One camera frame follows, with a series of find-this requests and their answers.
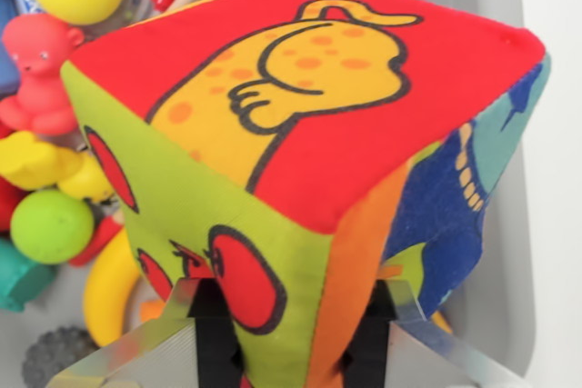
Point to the red rubber bear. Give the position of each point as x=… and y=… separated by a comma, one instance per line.
x=38, y=74

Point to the fabric cube with dinosaur print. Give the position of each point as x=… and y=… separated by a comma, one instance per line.
x=318, y=133

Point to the yellow rubber animal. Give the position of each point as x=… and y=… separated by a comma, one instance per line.
x=41, y=165

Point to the teal rubber animal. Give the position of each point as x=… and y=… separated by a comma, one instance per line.
x=23, y=279

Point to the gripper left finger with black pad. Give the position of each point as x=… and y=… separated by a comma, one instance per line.
x=150, y=356

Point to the grey plastic bin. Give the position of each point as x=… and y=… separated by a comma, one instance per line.
x=523, y=224

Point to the green foam ball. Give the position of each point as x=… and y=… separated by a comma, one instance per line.
x=52, y=226

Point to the grey spiky ball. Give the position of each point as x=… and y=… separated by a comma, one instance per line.
x=59, y=358

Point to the yellow plastic banana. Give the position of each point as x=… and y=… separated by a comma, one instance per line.
x=109, y=292

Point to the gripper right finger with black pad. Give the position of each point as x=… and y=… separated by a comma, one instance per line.
x=409, y=356

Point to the red fabric block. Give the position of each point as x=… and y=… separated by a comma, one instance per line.
x=8, y=201

